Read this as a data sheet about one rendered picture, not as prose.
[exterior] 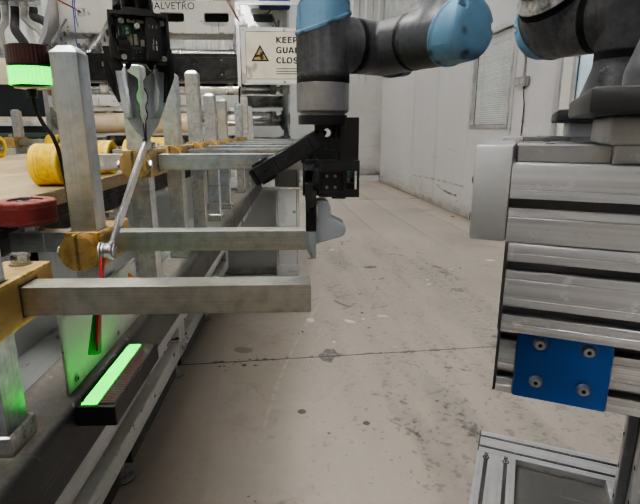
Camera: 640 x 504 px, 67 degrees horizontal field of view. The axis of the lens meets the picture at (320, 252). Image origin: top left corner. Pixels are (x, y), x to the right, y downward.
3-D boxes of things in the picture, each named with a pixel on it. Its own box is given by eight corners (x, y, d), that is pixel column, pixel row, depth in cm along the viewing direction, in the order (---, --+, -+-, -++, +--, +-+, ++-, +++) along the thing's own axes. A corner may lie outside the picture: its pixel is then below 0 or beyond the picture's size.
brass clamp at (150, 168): (171, 172, 101) (169, 147, 100) (151, 179, 88) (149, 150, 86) (140, 172, 101) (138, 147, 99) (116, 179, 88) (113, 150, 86)
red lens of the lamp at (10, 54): (67, 68, 66) (65, 51, 66) (44, 62, 61) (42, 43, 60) (22, 68, 66) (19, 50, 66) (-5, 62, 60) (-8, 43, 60)
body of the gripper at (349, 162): (359, 202, 70) (360, 114, 67) (299, 202, 69) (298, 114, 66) (353, 195, 77) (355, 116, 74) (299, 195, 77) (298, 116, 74)
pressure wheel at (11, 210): (74, 264, 78) (65, 192, 75) (49, 279, 71) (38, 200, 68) (23, 264, 78) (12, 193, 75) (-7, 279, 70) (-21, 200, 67)
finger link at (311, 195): (316, 233, 70) (316, 171, 68) (305, 233, 70) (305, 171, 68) (315, 227, 74) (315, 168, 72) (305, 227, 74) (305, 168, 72)
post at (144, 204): (165, 310, 100) (144, 62, 89) (160, 316, 97) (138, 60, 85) (148, 310, 100) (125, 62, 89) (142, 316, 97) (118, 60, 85)
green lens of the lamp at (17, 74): (69, 87, 67) (67, 70, 67) (47, 83, 61) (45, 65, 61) (25, 87, 67) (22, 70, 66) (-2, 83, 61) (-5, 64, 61)
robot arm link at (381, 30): (440, 74, 71) (381, 69, 65) (390, 81, 80) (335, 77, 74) (444, 15, 69) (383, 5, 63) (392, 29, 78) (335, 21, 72)
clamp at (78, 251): (132, 248, 79) (129, 217, 78) (98, 271, 66) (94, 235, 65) (97, 248, 79) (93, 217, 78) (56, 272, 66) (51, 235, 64)
